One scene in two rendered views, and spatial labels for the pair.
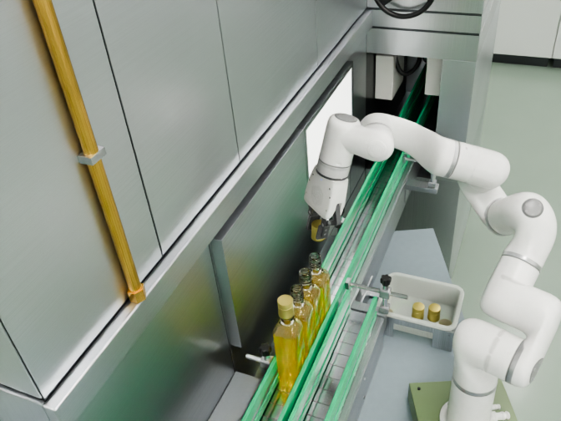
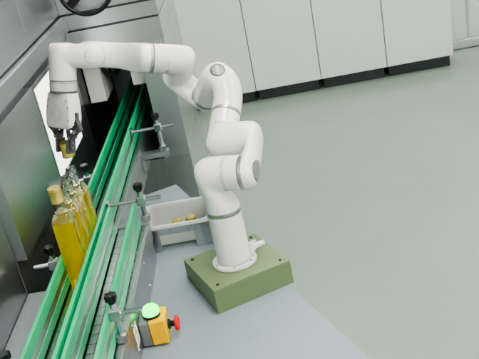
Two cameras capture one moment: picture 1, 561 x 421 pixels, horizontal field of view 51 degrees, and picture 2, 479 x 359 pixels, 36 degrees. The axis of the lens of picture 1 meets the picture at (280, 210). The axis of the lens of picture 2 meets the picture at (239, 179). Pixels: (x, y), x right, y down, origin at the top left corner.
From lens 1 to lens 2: 0.98 m
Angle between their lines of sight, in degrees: 24
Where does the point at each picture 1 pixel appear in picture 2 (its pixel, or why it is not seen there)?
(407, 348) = (178, 253)
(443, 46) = (133, 32)
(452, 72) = not seen: hidden behind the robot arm
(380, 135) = (91, 45)
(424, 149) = (130, 57)
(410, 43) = (105, 36)
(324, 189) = (60, 104)
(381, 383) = (163, 278)
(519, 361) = (241, 163)
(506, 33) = not seen: hidden behind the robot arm
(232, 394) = (31, 305)
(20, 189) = not seen: outside the picture
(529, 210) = (215, 71)
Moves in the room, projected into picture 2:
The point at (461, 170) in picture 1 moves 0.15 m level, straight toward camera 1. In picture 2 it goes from (160, 60) to (161, 74)
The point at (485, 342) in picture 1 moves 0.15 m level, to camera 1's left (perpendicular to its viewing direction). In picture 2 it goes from (215, 164) to (163, 183)
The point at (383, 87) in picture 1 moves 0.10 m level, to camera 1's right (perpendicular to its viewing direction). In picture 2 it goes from (95, 90) to (118, 83)
